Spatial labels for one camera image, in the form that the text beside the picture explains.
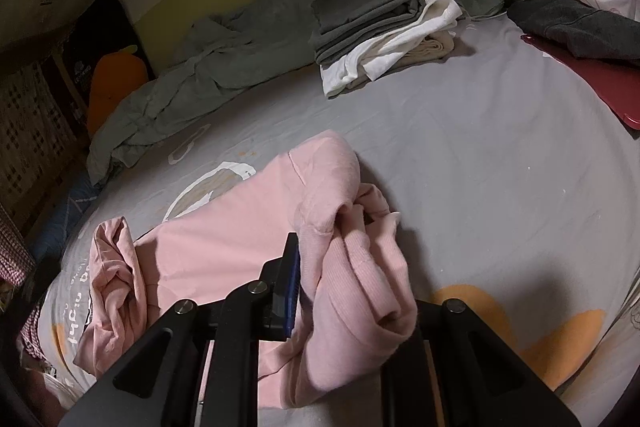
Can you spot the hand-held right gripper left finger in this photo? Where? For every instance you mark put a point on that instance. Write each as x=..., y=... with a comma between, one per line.
x=292, y=288

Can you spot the pink shirt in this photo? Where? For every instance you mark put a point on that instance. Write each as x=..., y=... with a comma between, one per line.
x=235, y=232

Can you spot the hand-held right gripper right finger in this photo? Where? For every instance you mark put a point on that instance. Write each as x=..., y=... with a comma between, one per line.
x=450, y=332

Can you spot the blue pillow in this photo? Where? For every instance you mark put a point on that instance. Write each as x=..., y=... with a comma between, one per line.
x=65, y=212

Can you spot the mosaic patterned curtain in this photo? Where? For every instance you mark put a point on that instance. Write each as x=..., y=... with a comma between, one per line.
x=30, y=132

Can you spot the orange carrot plush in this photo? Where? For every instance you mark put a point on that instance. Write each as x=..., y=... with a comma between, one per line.
x=117, y=82

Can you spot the folded grey garment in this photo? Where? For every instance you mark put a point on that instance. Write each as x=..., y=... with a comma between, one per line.
x=360, y=12

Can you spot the black printed cushion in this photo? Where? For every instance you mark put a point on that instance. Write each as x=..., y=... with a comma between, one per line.
x=102, y=27

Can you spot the grey duvet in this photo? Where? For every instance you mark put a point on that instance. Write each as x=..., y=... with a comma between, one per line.
x=240, y=42

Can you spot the red laptop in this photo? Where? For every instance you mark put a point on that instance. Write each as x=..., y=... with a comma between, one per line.
x=600, y=82

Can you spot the folded white garment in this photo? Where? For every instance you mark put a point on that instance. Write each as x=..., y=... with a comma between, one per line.
x=395, y=47

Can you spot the dark grey garment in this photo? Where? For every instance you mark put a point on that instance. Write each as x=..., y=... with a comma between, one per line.
x=565, y=24

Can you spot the folded beige garment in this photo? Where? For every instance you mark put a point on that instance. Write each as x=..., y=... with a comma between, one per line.
x=430, y=49

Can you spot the red checked curtain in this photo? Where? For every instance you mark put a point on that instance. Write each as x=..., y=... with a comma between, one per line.
x=12, y=247

